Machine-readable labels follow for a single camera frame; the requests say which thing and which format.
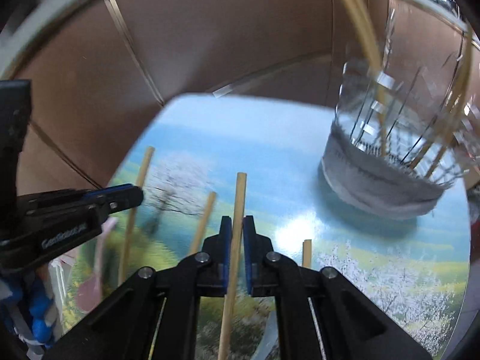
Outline light blue ceramic spoon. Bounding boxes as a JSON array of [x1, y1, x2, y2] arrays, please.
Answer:
[[251, 311, 278, 360]]

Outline bamboo chopstick two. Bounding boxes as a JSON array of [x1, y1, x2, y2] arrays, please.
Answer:
[[341, 0, 387, 158]]

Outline bamboo chopstick five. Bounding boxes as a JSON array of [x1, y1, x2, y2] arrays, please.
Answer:
[[302, 239, 312, 268]]

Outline bamboo chopstick six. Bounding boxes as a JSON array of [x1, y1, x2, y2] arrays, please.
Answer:
[[352, 0, 387, 157]]

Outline bamboo chopstick one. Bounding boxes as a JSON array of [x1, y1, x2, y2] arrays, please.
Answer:
[[118, 146, 155, 285]]

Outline wire utensil basket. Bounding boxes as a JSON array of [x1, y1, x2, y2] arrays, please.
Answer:
[[333, 6, 480, 192]]

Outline bamboo chopstick eight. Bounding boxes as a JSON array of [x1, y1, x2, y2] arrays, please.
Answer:
[[425, 33, 473, 179]]

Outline bamboo chopstick four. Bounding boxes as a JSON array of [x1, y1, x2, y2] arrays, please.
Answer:
[[217, 172, 247, 360]]

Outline bamboo chopstick three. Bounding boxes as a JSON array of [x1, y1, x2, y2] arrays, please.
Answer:
[[189, 192, 216, 255]]

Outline bamboo chopstick seven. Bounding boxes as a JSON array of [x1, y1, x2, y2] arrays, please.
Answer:
[[409, 23, 473, 170]]

